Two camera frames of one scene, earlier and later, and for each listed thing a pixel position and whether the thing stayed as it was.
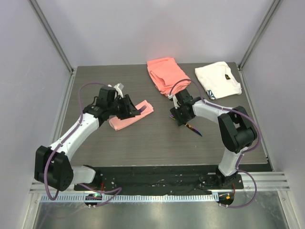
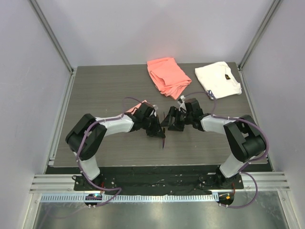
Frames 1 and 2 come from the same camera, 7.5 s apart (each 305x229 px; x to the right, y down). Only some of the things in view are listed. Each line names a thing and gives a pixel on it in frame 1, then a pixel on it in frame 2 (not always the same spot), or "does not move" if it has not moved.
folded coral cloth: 165,72 does not move
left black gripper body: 123,109 -> 151,126
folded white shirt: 218,80 does not move
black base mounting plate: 161,180 does not move
